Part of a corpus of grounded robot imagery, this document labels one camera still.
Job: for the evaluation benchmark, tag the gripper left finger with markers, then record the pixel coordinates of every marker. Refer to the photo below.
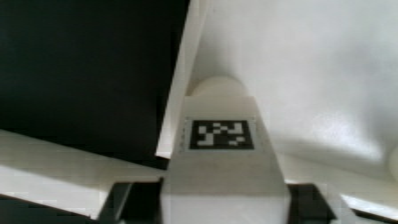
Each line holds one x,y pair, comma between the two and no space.
111,213

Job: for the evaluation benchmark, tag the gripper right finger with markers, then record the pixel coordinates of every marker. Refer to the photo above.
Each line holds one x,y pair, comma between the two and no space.
344,213

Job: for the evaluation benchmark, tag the white table leg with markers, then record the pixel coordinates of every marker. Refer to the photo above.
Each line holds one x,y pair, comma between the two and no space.
225,187

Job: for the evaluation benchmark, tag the white square tabletop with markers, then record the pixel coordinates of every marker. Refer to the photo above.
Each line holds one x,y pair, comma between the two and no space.
310,50

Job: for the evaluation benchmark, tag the white U-shaped fence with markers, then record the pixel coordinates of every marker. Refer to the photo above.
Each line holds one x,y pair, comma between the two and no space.
61,177

